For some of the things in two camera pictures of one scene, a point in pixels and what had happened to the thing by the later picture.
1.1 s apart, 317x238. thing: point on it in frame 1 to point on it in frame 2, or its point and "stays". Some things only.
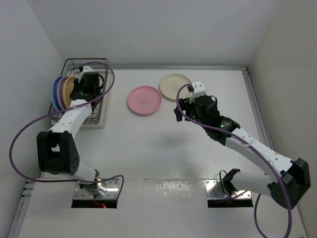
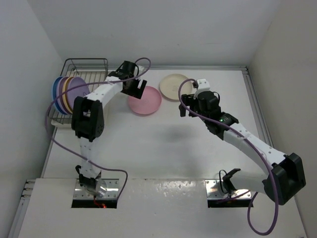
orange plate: x=67 y=86 stays
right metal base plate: x=214 y=191 stays
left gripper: x=76 y=86 to x=135 y=91
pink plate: x=144 y=100 stays
